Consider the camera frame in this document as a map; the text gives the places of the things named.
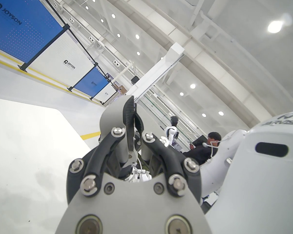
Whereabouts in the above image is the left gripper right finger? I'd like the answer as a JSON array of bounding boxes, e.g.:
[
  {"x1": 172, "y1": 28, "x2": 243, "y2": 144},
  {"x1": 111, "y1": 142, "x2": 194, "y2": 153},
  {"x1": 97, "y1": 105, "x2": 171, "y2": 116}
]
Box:
[{"x1": 134, "y1": 112, "x2": 202, "y2": 206}]

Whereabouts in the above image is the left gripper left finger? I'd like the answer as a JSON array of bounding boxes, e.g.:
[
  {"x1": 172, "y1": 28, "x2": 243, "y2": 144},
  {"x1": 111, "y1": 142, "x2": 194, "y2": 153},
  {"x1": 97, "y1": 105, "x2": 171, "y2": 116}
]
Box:
[{"x1": 66, "y1": 95, "x2": 136, "y2": 206}]

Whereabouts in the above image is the small white partition panel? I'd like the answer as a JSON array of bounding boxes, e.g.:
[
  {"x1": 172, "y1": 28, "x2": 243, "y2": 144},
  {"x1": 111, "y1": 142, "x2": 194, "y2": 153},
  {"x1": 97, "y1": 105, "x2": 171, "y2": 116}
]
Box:
[{"x1": 94, "y1": 82, "x2": 118, "y2": 104}]

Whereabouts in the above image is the person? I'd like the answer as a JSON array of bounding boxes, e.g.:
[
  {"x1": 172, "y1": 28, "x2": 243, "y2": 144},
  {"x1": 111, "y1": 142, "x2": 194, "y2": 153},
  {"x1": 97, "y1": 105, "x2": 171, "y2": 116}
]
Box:
[{"x1": 183, "y1": 131, "x2": 222, "y2": 166}]

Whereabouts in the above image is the small blue partition panel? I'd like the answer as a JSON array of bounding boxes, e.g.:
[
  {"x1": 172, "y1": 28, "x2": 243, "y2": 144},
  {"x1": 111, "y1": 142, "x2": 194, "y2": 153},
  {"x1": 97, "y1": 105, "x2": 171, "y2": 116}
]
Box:
[{"x1": 73, "y1": 66, "x2": 110, "y2": 98}]

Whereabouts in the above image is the large white partition panel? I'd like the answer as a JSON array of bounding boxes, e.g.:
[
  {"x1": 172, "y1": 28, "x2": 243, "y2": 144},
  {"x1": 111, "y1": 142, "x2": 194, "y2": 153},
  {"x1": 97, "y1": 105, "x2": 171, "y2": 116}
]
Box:
[{"x1": 29, "y1": 29, "x2": 96, "y2": 89}]

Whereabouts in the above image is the robot body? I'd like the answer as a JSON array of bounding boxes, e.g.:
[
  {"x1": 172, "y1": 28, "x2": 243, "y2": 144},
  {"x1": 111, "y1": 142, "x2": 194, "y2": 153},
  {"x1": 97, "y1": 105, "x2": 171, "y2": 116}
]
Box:
[{"x1": 205, "y1": 109, "x2": 293, "y2": 234}]

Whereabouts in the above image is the large blue partition panel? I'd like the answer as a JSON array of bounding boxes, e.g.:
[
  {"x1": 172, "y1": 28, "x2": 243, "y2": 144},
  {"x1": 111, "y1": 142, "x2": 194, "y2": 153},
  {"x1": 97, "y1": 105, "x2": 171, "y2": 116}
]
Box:
[{"x1": 0, "y1": 0, "x2": 64, "y2": 64}]

